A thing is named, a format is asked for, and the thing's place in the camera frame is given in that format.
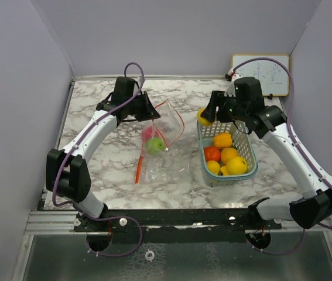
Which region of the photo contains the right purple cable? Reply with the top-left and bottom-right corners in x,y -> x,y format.
227,57 -> 332,255

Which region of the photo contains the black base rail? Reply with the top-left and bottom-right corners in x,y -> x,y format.
74,208 -> 281,244

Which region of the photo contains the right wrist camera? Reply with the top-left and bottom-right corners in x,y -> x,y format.
224,74 -> 241,97

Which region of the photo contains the purple cable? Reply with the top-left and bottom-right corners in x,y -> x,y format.
51,61 -> 145,258
227,57 -> 332,255

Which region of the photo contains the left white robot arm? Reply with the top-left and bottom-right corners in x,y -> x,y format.
46,77 -> 160,231

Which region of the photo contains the small whiteboard with writing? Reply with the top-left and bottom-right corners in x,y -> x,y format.
231,54 -> 290,97

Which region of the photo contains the light blue plastic basket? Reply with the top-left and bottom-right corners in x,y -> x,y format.
197,116 -> 258,187

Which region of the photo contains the green apple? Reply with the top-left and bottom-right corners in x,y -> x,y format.
145,137 -> 166,155

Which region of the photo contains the orange fruit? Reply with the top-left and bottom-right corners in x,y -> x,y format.
220,148 -> 239,165

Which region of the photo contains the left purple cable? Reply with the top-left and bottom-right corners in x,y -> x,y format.
51,61 -> 145,258

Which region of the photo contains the clear zip top bag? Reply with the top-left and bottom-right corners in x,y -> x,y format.
135,100 -> 194,184

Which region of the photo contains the orange tangerine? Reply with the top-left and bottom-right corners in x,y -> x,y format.
204,146 -> 221,162

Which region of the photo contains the pink fruit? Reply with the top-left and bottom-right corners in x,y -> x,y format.
141,126 -> 160,143

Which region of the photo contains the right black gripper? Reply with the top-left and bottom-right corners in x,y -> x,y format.
202,91 -> 248,123

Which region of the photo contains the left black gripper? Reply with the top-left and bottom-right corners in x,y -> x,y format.
126,91 -> 160,122

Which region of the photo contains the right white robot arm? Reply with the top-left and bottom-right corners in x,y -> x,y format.
201,77 -> 332,229

